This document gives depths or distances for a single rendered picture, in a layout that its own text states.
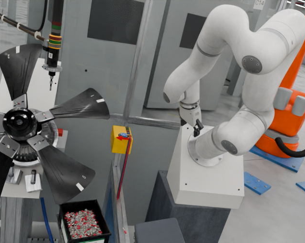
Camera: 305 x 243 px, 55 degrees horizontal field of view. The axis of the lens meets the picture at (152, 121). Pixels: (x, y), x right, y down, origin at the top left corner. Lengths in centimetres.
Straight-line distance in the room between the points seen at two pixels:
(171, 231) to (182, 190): 62
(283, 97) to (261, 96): 373
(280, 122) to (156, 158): 290
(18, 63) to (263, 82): 97
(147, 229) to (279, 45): 54
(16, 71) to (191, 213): 99
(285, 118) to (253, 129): 369
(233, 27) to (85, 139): 147
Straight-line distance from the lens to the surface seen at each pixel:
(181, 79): 105
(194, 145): 140
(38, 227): 254
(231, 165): 148
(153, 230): 76
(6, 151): 128
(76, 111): 126
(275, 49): 76
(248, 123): 106
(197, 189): 139
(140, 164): 221
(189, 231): 152
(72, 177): 123
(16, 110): 124
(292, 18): 85
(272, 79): 90
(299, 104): 466
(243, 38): 77
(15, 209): 163
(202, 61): 98
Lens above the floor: 174
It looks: 21 degrees down
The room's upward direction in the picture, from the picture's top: 13 degrees clockwise
